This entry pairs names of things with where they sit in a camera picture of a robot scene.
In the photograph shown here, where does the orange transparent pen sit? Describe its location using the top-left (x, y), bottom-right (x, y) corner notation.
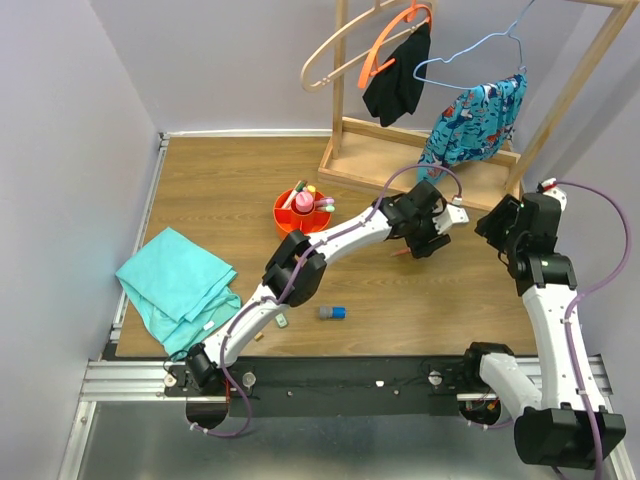
top-left (391, 248), bottom-right (411, 257)

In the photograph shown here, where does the orange round desk organizer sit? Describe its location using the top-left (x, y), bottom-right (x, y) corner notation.
top-left (272, 189), bottom-right (332, 239)

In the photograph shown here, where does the green cap white marker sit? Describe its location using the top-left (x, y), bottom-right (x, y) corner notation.
top-left (294, 180), bottom-right (307, 193)

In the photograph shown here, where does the pink cap white marker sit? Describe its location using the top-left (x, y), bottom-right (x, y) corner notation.
top-left (281, 189), bottom-right (299, 209)

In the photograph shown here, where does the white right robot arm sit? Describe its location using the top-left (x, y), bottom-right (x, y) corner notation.
top-left (459, 186), bottom-right (626, 478)

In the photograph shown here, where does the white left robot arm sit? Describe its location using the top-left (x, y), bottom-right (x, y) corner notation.
top-left (185, 181), bottom-right (468, 395)

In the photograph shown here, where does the wooden clothes rack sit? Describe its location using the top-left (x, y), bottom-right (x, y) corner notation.
top-left (313, 1), bottom-right (638, 211)

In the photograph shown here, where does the blue fish pattern garment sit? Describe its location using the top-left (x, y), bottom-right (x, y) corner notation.
top-left (416, 75), bottom-right (528, 184)

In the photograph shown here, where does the grey blue cylinder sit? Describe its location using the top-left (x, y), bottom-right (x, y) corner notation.
top-left (318, 306), bottom-right (347, 320)

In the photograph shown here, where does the black hanging garment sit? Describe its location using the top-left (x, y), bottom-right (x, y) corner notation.
top-left (363, 24), bottom-right (431, 127)

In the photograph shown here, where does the orange plastic hanger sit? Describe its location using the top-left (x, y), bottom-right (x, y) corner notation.
top-left (357, 1), bottom-right (434, 90)

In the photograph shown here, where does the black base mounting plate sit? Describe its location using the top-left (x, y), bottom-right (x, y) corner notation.
top-left (164, 355), bottom-right (506, 424)

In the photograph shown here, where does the beige wooden hanger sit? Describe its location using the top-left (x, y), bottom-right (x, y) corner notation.
top-left (299, 1), bottom-right (409, 93)

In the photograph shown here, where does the teal folded cloth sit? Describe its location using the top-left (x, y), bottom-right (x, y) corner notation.
top-left (116, 227), bottom-right (242, 355)

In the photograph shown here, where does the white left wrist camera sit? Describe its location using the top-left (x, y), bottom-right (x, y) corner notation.
top-left (433, 195), bottom-right (469, 235)

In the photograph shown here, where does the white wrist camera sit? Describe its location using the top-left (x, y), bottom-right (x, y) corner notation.
top-left (433, 195), bottom-right (469, 235)
top-left (536, 178), bottom-right (568, 212)

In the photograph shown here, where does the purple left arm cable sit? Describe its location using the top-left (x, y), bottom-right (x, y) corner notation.
top-left (189, 163), bottom-right (464, 439)

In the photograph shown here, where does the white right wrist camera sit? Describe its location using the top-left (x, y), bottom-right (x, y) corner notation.
top-left (536, 178), bottom-right (568, 212)

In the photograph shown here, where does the blue wire hanger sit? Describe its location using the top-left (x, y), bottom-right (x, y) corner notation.
top-left (412, 1), bottom-right (535, 91)

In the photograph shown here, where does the aluminium frame rail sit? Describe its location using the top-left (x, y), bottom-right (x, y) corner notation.
top-left (57, 132), bottom-right (169, 480)

